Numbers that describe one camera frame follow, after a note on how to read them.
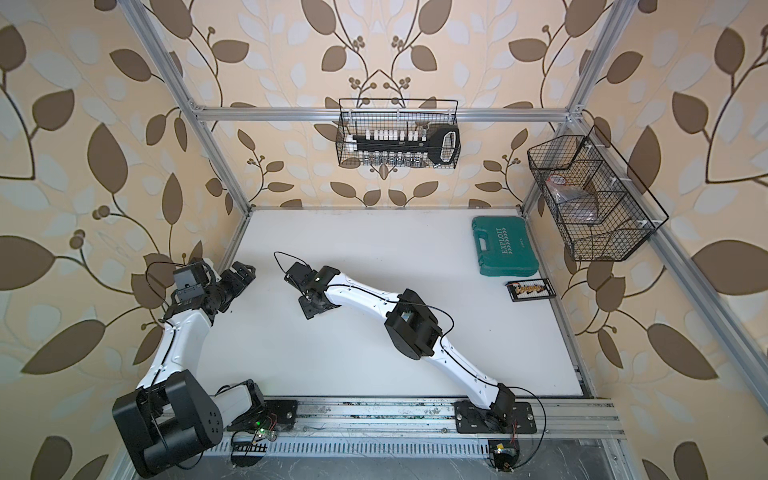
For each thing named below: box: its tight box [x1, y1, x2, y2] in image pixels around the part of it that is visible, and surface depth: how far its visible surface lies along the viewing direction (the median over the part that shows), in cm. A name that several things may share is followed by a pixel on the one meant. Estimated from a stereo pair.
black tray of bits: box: [505, 278, 556, 302], surface depth 98 cm
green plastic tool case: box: [471, 216, 539, 277], surface depth 104 cm
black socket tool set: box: [346, 124, 461, 167], surface depth 86 cm
